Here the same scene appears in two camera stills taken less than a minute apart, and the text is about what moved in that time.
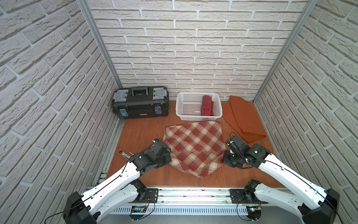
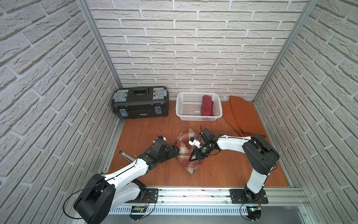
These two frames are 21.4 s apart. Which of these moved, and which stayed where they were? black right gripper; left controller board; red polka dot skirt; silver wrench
Moved: black right gripper
Stayed: left controller board; red polka dot skirt; silver wrench
